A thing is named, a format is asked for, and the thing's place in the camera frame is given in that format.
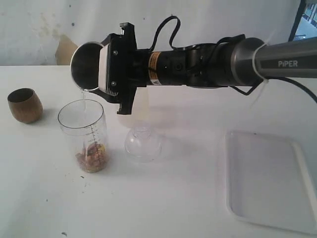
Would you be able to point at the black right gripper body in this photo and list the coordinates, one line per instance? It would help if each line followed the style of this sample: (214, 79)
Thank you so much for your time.
(124, 75)

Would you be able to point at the frosted plastic cup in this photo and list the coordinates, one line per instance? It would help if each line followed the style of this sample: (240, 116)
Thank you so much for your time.
(140, 110)

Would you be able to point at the brown wooden cup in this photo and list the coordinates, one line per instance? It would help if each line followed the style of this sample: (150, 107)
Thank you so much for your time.
(25, 105)

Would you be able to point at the clear dome shaker lid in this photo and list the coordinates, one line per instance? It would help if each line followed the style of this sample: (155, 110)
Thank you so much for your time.
(143, 144)

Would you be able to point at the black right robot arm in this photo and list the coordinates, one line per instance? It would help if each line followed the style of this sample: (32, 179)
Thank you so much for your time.
(234, 62)

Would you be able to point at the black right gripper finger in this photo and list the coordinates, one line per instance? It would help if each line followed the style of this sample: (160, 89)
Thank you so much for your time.
(107, 40)
(110, 97)

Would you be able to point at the clear measuring shaker cup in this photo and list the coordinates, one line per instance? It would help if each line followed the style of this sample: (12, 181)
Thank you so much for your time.
(83, 123)

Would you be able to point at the dark window frame post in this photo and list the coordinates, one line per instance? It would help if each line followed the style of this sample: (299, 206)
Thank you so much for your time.
(300, 12)

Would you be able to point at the clear plastic tray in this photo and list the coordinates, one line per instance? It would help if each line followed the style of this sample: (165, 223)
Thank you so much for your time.
(268, 182)

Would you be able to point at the stainless steel cup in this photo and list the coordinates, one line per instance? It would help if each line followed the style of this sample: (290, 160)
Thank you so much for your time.
(84, 66)

